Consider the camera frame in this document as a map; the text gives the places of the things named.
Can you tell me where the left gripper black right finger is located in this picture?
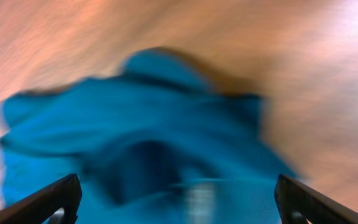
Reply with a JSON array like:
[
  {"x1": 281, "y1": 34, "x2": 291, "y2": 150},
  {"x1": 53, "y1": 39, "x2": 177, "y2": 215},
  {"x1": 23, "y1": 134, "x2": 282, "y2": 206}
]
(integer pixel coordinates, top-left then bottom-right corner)
[{"x1": 274, "y1": 174, "x2": 358, "y2": 224}]

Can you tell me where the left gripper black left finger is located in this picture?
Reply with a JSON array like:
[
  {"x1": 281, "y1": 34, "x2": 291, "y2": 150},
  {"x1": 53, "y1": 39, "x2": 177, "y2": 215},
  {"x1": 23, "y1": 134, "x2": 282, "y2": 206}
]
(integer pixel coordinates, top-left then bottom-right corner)
[{"x1": 0, "y1": 174, "x2": 82, "y2": 224}]

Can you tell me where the blue t-shirt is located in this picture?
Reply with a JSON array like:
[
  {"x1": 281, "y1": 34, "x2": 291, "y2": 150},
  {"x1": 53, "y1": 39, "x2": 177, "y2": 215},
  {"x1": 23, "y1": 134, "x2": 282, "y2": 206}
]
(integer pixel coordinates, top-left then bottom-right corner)
[{"x1": 0, "y1": 49, "x2": 293, "y2": 223}]

